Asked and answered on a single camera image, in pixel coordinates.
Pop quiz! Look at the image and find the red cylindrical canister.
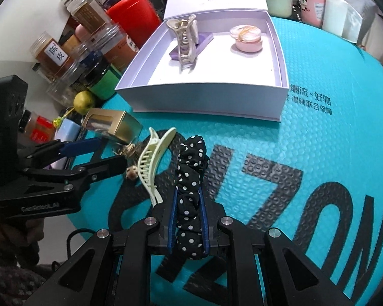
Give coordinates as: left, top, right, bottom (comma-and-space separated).
106, 0, 161, 48

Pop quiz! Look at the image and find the labelled amber spice jar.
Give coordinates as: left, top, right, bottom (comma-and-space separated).
29, 32, 74, 78

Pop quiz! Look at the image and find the gold charm keychain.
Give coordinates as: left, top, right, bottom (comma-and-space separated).
113, 143, 140, 181

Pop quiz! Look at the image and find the green black jar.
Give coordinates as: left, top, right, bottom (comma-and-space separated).
82, 63, 120, 101

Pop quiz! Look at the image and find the white blue power bank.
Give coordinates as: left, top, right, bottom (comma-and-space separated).
50, 119, 81, 170

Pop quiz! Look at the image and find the lavender open gift box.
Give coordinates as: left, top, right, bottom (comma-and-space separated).
116, 0, 289, 122

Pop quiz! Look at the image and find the operator left hand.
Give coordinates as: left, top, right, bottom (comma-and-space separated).
0, 218, 45, 268

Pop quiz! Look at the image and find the orange powder clear jar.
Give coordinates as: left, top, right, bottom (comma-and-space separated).
88, 24, 139, 74

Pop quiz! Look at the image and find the pink round jar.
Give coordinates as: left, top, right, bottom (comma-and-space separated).
230, 25, 263, 53

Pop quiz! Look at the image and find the cream hair claw clip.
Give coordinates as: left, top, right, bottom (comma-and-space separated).
137, 127, 176, 207

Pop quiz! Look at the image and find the beige large hair claw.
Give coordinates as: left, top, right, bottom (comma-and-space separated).
166, 14, 198, 72

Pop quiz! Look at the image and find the brown powder clear jar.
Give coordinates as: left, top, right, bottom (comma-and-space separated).
67, 0, 112, 34

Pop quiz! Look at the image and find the gold box with window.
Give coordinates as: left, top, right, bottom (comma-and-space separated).
82, 108, 143, 144

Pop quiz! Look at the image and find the black polka dot scrunchie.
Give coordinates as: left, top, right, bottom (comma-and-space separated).
175, 135, 209, 260

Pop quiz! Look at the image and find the yellow green fruit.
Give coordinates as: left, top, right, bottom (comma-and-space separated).
73, 91, 95, 115

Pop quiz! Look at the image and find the teal bubble mailer mat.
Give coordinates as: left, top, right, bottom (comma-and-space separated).
65, 15, 383, 306

